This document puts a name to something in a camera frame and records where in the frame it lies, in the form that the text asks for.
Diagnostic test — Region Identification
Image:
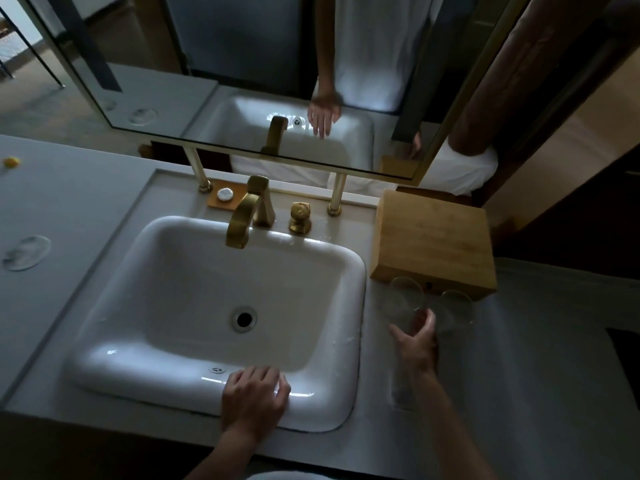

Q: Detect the person's right hand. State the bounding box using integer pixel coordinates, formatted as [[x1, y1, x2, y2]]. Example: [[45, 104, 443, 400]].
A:
[[389, 308, 440, 378]]

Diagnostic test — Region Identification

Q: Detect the person's left hand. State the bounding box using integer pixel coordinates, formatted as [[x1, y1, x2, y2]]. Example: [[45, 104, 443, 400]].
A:
[[221, 365, 292, 443]]

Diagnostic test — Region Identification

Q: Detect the white towel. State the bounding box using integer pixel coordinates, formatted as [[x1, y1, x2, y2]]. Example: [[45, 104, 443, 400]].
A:
[[385, 294, 501, 413]]

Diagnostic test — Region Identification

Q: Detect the clear drinking glass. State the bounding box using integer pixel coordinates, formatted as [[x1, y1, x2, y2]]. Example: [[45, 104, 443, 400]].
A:
[[437, 289, 476, 335], [385, 276, 426, 335]]

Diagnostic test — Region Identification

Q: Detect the gold faucet handle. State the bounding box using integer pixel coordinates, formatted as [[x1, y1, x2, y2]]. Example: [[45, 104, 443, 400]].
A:
[[288, 202, 313, 235]]

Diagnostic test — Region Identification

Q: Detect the person's right forearm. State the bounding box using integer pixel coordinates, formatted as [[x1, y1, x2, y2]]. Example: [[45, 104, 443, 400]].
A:
[[412, 369, 496, 480]]

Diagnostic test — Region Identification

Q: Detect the person's white shirt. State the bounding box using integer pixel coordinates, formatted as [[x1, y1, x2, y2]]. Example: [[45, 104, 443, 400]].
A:
[[247, 471, 331, 480]]

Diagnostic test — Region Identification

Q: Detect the metal sink drain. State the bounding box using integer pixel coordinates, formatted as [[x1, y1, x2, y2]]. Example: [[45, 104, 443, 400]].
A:
[[229, 305, 259, 334]]

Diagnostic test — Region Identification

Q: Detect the wooden box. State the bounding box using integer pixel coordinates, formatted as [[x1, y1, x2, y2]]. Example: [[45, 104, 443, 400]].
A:
[[369, 189, 499, 301]]

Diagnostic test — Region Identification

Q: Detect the white ceramic sink basin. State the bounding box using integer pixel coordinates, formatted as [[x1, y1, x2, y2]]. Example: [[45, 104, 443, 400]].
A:
[[65, 216, 367, 434]]

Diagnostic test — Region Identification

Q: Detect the gold faucet spout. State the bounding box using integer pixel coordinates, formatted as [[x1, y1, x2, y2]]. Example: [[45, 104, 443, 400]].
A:
[[225, 175, 276, 249]]

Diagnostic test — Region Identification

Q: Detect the orange soap dish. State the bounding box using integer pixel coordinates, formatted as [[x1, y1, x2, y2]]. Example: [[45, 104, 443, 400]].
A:
[[206, 179, 249, 211]]

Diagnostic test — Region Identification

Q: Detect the round paper coaster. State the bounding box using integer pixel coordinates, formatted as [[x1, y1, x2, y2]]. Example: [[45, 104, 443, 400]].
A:
[[2, 235, 52, 272]]

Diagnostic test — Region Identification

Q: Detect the gold framed mirror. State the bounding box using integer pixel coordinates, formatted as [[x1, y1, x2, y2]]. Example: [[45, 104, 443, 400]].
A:
[[15, 0, 531, 187]]

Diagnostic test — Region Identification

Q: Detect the gold mirror support post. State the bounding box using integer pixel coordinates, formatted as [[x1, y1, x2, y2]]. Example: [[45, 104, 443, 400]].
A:
[[182, 146, 213, 194], [327, 173, 347, 217]]

